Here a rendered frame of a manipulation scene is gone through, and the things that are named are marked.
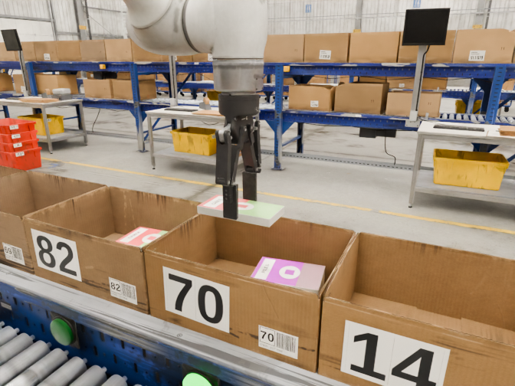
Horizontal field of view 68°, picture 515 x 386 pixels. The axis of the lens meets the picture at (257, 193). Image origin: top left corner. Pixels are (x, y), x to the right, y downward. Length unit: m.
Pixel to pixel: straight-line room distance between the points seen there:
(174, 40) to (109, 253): 0.48
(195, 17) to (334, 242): 0.58
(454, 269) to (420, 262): 0.07
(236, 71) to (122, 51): 6.41
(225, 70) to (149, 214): 0.66
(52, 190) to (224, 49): 1.01
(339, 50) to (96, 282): 4.60
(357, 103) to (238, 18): 4.32
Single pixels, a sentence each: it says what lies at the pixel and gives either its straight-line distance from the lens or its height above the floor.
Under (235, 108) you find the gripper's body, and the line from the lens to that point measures 0.69.
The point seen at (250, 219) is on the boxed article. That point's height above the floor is 1.15.
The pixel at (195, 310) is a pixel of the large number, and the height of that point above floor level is 0.94.
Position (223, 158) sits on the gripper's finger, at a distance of 0.68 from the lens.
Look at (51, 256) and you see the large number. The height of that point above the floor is 0.96.
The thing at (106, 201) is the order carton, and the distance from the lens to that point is 1.31.
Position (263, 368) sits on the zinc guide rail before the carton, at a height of 0.89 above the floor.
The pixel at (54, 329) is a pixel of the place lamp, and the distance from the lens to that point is 1.09.
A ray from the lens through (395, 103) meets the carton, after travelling 4.88.
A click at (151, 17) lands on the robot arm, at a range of 0.74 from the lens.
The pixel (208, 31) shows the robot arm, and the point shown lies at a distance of 0.69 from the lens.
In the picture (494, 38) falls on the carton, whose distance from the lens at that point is 5.09.
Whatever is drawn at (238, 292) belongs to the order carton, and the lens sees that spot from 0.76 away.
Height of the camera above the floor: 1.43
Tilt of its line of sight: 19 degrees down
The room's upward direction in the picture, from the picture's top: straight up
